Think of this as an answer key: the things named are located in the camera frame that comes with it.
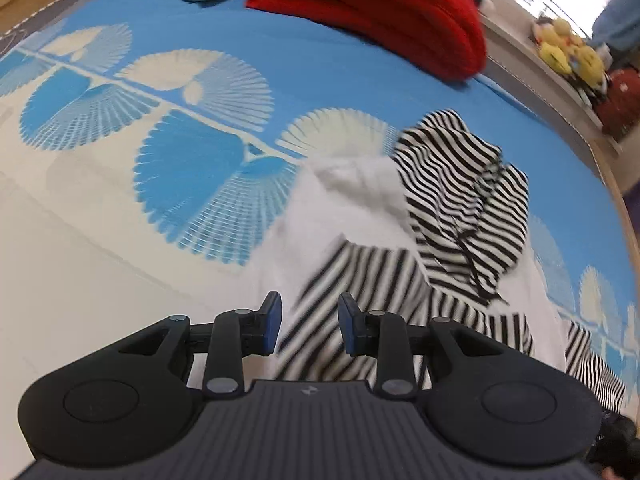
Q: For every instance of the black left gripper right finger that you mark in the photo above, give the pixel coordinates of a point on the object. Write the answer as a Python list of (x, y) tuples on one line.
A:
[(387, 338)]

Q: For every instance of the blue white patterned bedsheet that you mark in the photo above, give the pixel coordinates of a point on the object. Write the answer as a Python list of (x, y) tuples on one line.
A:
[(163, 162)]

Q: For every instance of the red knitted garment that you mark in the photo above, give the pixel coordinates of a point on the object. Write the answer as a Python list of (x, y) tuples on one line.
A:
[(443, 37)]

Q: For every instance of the yellow plush toy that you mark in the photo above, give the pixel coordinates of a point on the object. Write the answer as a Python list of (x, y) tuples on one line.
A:
[(568, 55)]

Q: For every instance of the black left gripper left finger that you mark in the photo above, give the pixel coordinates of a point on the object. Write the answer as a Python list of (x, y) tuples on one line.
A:
[(233, 336)]

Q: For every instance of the black white striped garment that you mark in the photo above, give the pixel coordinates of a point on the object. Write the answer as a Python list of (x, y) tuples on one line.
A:
[(468, 215)]

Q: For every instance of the red storage box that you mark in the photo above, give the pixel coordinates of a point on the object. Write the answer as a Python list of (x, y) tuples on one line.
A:
[(620, 110)]

